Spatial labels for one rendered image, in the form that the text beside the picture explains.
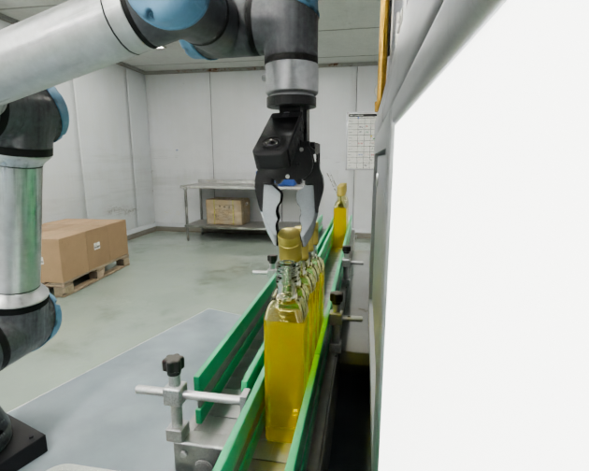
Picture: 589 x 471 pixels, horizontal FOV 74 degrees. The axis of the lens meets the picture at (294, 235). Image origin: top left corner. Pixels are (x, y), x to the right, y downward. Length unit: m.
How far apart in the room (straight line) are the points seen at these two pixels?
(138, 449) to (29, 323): 0.31
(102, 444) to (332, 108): 6.01
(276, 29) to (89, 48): 0.23
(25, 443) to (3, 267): 0.32
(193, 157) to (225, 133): 0.73
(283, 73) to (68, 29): 0.25
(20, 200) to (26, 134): 0.12
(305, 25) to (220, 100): 6.38
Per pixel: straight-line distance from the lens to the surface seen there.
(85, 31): 0.54
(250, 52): 0.60
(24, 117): 0.77
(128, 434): 0.92
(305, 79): 0.56
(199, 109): 7.05
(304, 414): 0.54
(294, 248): 0.56
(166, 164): 7.29
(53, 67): 0.58
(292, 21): 0.57
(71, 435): 0.96
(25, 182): 0.82
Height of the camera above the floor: 1.28
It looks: 11 degrees down
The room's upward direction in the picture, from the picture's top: straight up
